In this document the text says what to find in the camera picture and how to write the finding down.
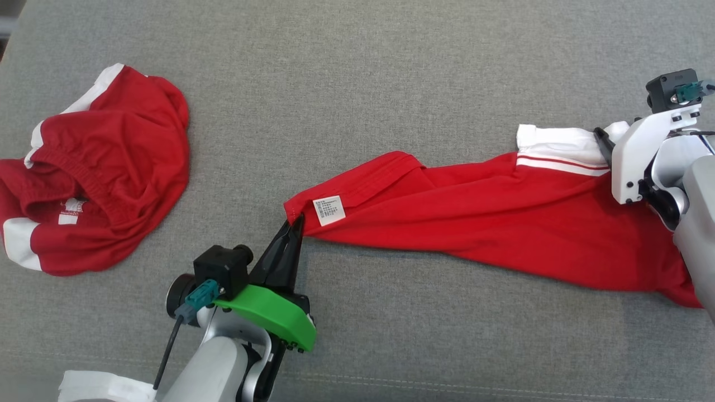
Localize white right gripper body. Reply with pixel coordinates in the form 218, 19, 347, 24
612, 106, 702, 205

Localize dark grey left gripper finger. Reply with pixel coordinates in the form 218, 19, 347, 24
249, 219, 295, 288
267, 214, 305, 293

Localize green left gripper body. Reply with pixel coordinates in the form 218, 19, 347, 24
214, 284, 317, 358

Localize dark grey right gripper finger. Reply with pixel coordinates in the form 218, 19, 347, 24
593, 127, 616, 166

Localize red white jersey shirt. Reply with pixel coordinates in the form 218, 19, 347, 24
284, 123, 703, 309

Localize red white sports shorts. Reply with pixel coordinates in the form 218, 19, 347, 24
0, 63, 190, 277

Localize grey fabric sofa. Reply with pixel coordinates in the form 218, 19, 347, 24
0, 0, 715, 402

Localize black left cable teal plug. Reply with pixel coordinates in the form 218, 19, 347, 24
152, 281, 220, 390

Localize black cable teal plug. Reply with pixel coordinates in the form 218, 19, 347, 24
152, 281, 220, 390
670, 81, 715, 137

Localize black right cable teal plug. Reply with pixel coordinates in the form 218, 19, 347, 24
670, 81, 715, 137

